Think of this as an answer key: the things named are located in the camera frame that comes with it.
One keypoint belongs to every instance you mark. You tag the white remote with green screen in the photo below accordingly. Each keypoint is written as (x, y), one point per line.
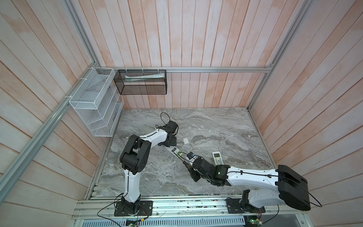
(176, 151)

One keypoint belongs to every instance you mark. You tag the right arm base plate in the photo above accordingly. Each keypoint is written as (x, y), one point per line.
(238, 206)

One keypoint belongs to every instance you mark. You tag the white paper in basket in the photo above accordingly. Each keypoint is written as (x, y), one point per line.
(159, 77)

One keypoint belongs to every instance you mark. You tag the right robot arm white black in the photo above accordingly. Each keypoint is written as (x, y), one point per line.
(275, 187)

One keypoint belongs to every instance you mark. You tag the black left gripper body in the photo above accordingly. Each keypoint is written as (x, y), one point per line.
(172, 142)

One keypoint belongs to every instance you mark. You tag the green circuit board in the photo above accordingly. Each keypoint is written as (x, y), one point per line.
(132, 223)

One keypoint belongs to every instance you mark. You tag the white air conditioner remote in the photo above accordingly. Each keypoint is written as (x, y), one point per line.
(217, 158)

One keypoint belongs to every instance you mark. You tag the black mesh wall basket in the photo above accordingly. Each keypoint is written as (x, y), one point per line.
(140, 88)

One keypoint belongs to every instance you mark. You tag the white mesh wall shelf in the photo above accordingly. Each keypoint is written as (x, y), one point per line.
(96, 101)

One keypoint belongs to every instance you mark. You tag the aluminium mounting rail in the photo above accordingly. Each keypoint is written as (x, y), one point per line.
(163, 206)

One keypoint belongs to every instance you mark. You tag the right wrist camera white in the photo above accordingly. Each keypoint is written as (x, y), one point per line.
(190, 157)

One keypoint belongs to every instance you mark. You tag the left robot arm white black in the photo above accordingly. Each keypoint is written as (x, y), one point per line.
(135, 156)

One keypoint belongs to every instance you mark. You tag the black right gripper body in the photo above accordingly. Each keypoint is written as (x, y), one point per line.
(195, 174)

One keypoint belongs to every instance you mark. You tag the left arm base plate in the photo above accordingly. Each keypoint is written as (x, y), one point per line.
(125, 208)

